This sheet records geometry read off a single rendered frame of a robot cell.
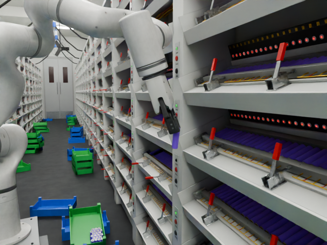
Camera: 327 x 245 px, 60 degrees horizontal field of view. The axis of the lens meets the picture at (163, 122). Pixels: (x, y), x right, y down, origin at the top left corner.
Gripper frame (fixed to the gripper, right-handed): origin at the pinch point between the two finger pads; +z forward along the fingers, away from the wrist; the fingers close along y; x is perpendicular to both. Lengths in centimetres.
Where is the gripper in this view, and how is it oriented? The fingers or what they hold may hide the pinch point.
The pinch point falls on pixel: (172, 124)
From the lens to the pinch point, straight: 81.3
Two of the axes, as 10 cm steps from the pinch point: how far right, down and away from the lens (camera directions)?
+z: 3.4, 9.0, 2.7
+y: -0.9, 3.1, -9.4
